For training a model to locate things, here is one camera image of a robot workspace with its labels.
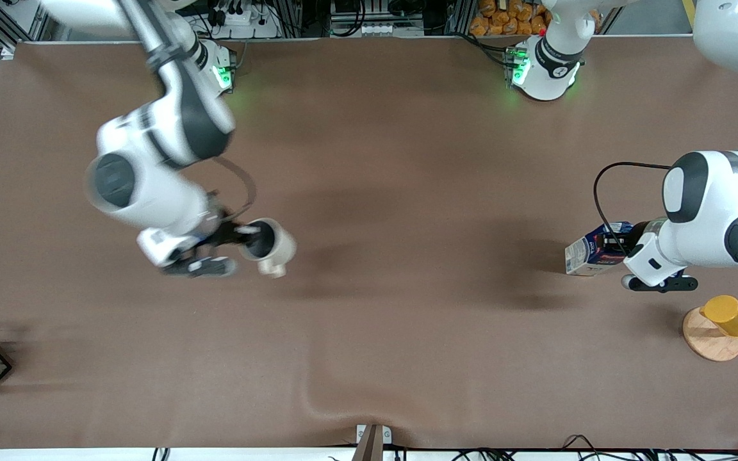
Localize blue white milk carton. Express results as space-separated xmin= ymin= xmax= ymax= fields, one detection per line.
xmin=564 ymin=222 xmax=634 ymax=277

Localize beige ceramic cup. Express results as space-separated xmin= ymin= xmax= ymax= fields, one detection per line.
xmin=239 ymin=218 xmax=297 ymax=279

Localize yellow plastic cup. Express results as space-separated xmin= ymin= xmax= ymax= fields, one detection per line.
xmin=700 ymin=295 xmax=738 ymax=338

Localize round wooden cup stand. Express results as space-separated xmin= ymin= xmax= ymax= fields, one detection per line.
xmin=682 ymin=306 xmax=738 ymax=362

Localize white power strip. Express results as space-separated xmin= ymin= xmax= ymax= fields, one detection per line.
xmin=332 ymin=22 xmax=397 ymax=38
xmin=217 ymin=6 xmax=280 ymax=40

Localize orange snack bags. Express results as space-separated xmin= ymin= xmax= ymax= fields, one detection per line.
xmin=469 ymin=0 xmax=553 ymax=37

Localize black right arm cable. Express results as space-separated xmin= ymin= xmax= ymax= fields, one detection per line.
xmin=212 ymin=156 xmax=258 ymax=225

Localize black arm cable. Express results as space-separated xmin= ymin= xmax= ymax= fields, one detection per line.
xmin=212 ymin=156 xmax=258 ymax=225
xmin=593 ymin=161 xmax=672 ymax=257

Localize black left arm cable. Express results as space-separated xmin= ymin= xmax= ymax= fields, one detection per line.
xmin=593 ymin=161 xmax=672 ymax=257

